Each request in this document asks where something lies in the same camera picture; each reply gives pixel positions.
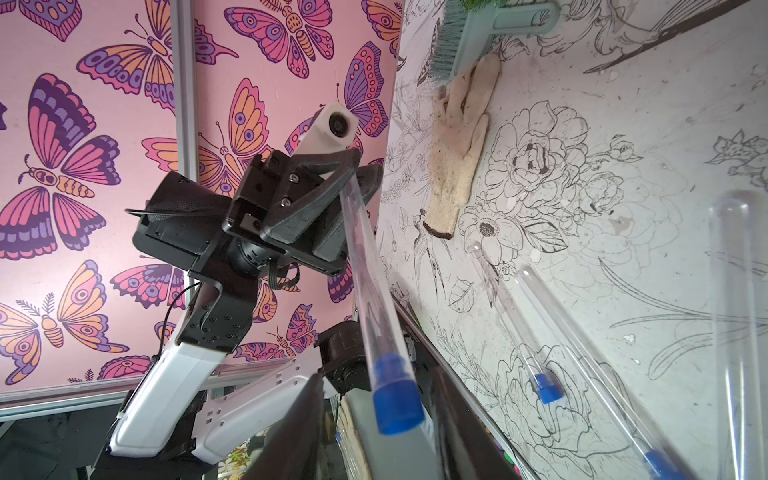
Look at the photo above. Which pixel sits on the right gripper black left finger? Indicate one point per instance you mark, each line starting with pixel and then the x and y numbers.
pixel 293 451

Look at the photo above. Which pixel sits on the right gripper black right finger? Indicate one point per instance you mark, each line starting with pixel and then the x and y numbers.
pixel 465 450

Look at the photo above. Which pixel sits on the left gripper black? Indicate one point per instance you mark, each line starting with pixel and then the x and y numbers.
pixel 302 208

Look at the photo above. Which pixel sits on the test tube blue stopper two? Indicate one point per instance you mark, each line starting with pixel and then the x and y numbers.
pixel 738 249

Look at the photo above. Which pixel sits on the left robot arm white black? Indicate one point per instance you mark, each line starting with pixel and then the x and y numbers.
pixel 159 432

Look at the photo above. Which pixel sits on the beige work glove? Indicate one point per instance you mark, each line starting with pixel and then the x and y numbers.
pixel 458 136

